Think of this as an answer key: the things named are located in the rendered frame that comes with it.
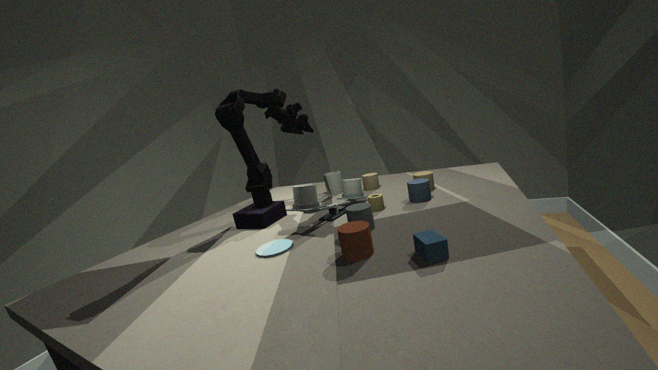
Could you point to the reddish-brown cylinder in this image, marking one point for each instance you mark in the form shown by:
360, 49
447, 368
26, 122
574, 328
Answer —
355, 240

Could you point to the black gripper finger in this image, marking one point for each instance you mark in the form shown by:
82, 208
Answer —
294, 130
307, 128

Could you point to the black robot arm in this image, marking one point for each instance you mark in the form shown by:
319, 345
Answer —
229, 114

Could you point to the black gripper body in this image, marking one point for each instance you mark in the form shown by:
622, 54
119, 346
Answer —
289, 121

